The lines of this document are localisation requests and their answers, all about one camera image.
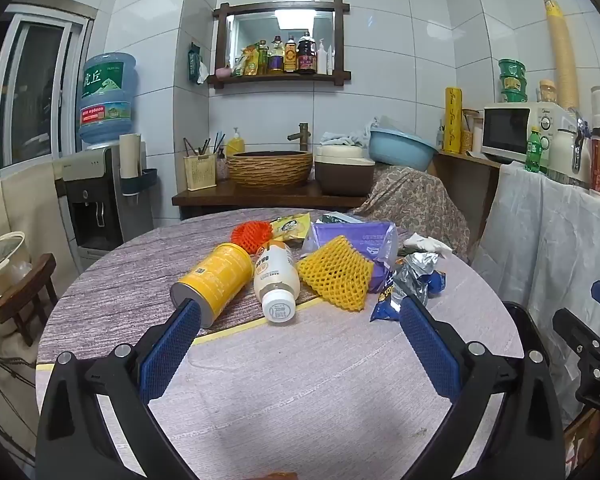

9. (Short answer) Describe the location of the yellow foam fruit net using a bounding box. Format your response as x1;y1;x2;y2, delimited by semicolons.
297;235;375;313

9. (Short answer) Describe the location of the pot with glass lid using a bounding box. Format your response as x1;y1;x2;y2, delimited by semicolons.
0;230;32;308

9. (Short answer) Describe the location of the woven basin sink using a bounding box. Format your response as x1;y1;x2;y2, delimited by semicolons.
227;150;314;190

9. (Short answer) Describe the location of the yellow green snack packet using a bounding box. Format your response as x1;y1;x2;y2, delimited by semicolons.
269;213;312;244

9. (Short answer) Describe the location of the green wall tissue box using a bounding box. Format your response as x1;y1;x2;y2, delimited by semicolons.
188;42;209;84

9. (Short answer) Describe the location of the light blue towel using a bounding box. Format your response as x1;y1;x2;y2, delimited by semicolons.
321;119;377;149

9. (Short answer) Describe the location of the paper cup holder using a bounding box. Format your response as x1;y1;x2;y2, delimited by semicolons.
118;133;159;196

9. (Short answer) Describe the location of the brown beige lidded container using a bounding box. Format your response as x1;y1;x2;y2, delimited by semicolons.
313;144;376;197

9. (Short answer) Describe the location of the bronze faucet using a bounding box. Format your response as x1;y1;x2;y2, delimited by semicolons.
286;122;312;153

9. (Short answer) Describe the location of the water dispenser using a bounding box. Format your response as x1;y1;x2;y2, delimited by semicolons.
52;145;154;258

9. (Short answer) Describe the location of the green soda bottle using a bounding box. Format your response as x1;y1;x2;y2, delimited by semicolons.
524;126;545;174

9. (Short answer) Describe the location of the white plastic drink bottle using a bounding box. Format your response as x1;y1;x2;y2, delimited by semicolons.
252;240;301;325

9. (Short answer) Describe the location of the stack of green noodle bowls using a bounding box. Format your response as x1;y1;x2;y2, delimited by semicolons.
498;58;529;105

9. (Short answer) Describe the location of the blue plastic basin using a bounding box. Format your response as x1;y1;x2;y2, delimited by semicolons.
367;127;439;172

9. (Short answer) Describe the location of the purple plastic packet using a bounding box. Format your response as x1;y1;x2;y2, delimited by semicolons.
300;221;399;294

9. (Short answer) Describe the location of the yellow tin can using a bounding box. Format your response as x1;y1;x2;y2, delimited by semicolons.
170;242;255;330

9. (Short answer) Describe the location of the tall yellow cup stack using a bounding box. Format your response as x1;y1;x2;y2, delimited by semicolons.
543;0;581;112

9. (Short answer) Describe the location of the beige chopstick holder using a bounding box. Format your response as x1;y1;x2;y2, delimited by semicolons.
182;152;219;192

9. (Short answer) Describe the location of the row of condiment bottles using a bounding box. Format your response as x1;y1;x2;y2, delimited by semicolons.
232;31;336;77

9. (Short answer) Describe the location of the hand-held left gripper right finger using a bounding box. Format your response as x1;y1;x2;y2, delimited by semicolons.
398;296;566;480

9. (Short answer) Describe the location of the patterned cloth covered chair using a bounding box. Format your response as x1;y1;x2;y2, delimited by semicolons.
349;165;472;263

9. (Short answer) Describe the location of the tall yellow box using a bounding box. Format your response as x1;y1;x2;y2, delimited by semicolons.
444;86;464;154

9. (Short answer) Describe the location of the white cloth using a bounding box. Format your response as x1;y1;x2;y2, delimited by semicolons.
471;160;600;426

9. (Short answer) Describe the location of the bundle of chopsticks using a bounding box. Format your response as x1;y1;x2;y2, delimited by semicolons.
182;132;226;157

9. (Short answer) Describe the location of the white tissue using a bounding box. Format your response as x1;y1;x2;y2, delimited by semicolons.
402;233;454;260

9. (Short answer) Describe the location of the blue water jug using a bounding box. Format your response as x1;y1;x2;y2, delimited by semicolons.
77;52;139;147

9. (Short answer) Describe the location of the sliding window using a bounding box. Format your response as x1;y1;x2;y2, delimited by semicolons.
0;6;90;172

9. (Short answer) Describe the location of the white microwave oven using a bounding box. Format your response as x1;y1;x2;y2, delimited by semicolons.
481;101;567;164

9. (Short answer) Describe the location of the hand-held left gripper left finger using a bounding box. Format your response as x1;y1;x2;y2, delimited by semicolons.
36;297;203;480

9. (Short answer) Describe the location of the wooden stool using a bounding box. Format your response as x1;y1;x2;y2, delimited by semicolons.
0;253;59;347

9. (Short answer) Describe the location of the silver blue snack wrapper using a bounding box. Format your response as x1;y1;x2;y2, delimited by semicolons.
369;252;447;322

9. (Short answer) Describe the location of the yellow soap dispenser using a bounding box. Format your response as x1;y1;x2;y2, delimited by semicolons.
225;127;246;157

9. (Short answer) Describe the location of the wooden side shelf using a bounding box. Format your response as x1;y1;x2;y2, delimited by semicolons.
436;149;504;261

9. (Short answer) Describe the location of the white electric kettle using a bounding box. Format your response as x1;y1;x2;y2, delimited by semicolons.
547;115;590;182

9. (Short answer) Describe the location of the wooden counter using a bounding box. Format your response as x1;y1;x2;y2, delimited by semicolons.
172;179;372;221

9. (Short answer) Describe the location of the orange foam fruit net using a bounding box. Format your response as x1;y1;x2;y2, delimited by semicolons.
231;221;274;255

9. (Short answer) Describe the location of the dark brown bin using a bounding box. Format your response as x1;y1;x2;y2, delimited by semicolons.
501;302;543;358

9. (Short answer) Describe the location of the wooden framed mirror shelf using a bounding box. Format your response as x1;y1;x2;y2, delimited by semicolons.
207;0;352;90

